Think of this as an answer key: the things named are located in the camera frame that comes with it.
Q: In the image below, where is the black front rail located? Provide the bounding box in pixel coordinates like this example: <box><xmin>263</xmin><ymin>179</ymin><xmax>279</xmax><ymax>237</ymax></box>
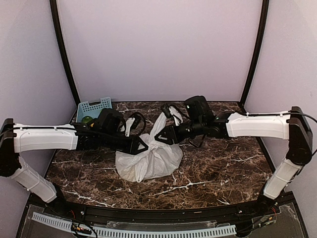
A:
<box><xmin>45</xmin><ymin>201</ymin><xmax>274</xmax><ymax>224</ymax></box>

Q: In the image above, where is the light blue plastic basket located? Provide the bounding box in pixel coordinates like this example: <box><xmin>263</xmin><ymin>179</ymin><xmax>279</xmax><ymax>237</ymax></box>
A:
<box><xmin>76</xmin><ymin>97</ymin><xmax>112</xmax><ymax>122</ymax></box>

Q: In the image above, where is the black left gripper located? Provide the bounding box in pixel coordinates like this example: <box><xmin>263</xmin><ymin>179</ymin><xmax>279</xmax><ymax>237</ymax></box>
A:
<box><xmin>100</xmin><ymin>131</ymin><xmax>149</xmax><ymax>155</ymax></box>

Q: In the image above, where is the grey slotted cable duct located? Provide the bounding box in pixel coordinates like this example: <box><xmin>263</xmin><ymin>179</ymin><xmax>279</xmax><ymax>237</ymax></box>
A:
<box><xmin>32</xmin><ymin>212</ymin><xmax>237</xmax><ymax>238</ymax></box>

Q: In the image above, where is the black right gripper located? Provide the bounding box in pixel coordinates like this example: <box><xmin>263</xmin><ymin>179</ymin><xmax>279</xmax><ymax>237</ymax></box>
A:
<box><xmin>154</xmin><ymin>118</ymin><xmax>205</xmax><ymax>145</ymax></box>

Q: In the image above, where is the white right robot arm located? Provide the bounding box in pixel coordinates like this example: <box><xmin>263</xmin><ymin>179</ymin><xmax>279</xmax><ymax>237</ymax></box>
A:
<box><xmin>155</xmin><ymin>107</ymin><xmax>314</xmax><ymax>215</ymax></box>

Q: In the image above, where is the black right corner post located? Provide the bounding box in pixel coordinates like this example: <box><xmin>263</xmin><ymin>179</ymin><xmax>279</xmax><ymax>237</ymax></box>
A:
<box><xmin>238</xmin><ymin>0</ymin><xmax>278</xmax><ymax>174</ymax></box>

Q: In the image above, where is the white plastic bag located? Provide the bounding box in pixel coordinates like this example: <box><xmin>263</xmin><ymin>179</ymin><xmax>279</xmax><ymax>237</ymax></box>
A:
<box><xmin>115</xmin><ymin>113</ymin><xmax>183</xmax><ymax>183</ymax></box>

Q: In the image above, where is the dark green fruit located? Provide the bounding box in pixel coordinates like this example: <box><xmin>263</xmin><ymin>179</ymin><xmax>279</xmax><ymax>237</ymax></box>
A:
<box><xmin>81</xmin><ymin>116</ymin><xmax>93</xmax><ymax>123</ymax></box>

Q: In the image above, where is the black corner post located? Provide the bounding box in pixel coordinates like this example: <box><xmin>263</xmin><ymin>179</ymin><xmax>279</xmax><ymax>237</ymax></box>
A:
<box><xmin>238</xmin><ymin>0</ymin><xmax>278</xmax><ymax>174</ymax></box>
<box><xmin>50</xmin><ymin>0</ymin><xmax>80</xmax><ymax>105</ymax></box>

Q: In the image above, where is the black left corner post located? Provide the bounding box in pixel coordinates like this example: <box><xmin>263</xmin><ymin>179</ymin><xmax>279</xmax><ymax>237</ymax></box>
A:
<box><xmin>50</xmin><ymin>0</ymin><xmax>80</xmax><ymax>105</ymax></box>

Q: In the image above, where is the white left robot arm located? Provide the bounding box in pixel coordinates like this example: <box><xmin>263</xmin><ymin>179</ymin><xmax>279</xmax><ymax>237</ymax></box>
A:
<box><xmin>0</xmin><ymin>108</ymin><xmax>148</xmax><ymax>216</ymax></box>

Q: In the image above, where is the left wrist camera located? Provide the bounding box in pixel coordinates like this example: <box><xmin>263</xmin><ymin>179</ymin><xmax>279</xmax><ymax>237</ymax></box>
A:
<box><xmin>120</xmin><ymin>112</ymin><xmax>146</xmax><ymax>137</ymax></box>

